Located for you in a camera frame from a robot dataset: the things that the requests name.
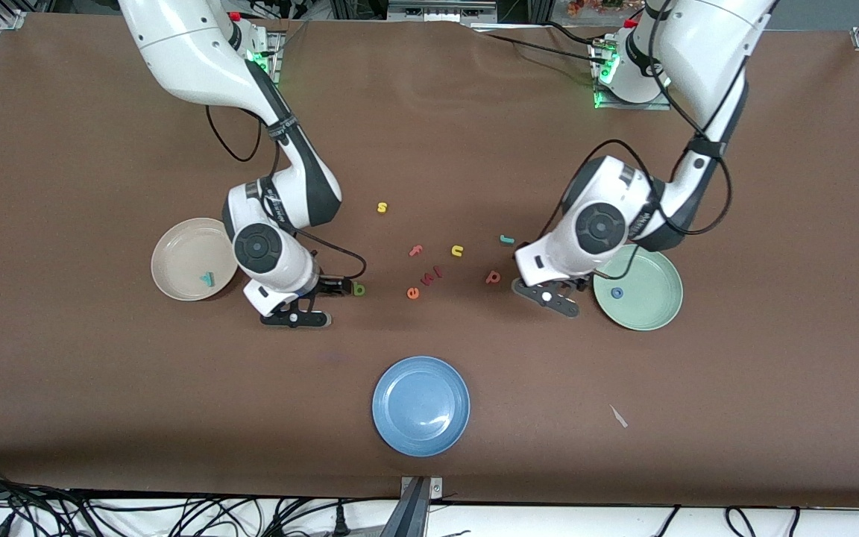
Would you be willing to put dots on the aluminium frame rail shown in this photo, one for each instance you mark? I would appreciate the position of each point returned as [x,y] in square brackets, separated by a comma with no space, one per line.
[437,11]

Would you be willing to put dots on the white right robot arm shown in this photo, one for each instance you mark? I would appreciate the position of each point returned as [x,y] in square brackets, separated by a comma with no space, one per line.
[198,60]

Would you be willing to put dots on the beige brown plate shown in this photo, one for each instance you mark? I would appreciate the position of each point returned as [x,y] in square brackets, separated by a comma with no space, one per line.
[183,257]

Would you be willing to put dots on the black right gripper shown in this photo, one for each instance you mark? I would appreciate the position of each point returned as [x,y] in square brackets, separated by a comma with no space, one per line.
[330,285]

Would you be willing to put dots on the pink letter p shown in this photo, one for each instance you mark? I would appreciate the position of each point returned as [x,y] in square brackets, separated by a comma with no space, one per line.
[492,277]

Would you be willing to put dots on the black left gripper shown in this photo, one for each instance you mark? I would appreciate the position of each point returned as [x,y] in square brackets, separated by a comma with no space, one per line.
[520,245]

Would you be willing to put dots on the white paper scrap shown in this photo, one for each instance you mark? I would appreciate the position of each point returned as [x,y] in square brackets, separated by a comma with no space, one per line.
[618,416]

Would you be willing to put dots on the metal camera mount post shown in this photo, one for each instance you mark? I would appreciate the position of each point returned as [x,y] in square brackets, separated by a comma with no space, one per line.
[414,514]

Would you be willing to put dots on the light green plate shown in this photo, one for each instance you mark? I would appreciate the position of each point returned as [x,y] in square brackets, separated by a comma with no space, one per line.
[646,306]

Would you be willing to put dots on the teal letter y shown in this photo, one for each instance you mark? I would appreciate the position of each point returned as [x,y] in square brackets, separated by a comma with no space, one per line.
[208,280]

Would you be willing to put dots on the brown table cover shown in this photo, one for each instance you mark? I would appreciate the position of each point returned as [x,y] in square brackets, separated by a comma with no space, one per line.
[429,134]

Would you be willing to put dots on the blue plate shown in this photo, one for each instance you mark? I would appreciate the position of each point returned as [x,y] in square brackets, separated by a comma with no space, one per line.
[420,406]

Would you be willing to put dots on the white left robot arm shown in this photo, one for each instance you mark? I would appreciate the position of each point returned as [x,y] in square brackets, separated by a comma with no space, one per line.
[698,45]

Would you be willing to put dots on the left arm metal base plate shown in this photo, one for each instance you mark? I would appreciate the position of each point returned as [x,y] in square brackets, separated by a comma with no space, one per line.
[623,106]

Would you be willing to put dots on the green letter b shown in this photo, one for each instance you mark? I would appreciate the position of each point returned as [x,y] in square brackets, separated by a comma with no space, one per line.
[361,289]

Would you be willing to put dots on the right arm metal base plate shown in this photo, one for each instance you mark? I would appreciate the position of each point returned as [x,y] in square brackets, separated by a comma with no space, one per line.
[277,56]

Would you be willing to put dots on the orange decoration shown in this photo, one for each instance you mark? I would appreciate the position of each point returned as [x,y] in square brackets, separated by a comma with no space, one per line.
[586,7]

